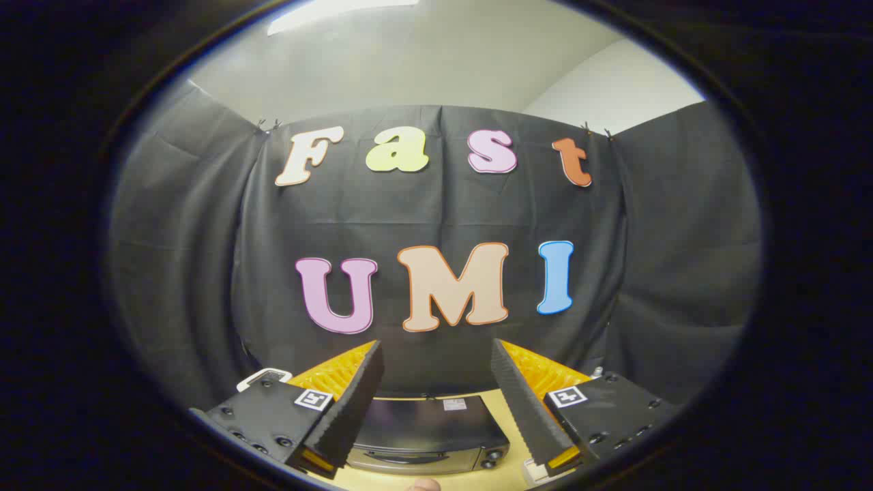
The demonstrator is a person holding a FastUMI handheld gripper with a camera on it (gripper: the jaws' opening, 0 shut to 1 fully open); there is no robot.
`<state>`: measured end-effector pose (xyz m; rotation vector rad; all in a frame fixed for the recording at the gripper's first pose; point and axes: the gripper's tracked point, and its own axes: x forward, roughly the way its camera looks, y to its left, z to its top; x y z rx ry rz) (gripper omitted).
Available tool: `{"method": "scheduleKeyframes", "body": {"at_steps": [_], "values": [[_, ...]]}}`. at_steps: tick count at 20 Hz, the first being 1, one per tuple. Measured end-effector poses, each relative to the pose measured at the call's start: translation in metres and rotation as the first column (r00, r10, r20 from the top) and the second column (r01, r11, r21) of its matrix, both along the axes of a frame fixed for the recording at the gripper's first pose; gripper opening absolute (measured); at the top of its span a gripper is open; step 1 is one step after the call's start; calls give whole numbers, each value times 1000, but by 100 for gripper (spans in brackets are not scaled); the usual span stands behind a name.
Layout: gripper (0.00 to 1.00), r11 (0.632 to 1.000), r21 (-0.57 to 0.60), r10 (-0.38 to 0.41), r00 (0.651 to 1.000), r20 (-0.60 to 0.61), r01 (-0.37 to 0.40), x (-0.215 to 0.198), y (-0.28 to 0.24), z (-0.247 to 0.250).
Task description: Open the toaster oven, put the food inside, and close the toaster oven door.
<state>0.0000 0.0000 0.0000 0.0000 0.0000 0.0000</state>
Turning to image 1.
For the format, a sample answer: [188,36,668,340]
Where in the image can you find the white pop-up toaster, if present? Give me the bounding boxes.
[236,368,293,393]

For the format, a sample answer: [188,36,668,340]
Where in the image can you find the black toaster oven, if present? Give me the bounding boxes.
[346,394,511,476]

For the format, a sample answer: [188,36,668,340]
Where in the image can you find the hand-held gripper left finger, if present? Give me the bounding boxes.
[190,340,385,479]

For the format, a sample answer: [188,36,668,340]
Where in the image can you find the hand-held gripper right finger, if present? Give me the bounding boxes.
[490,338,681,478]

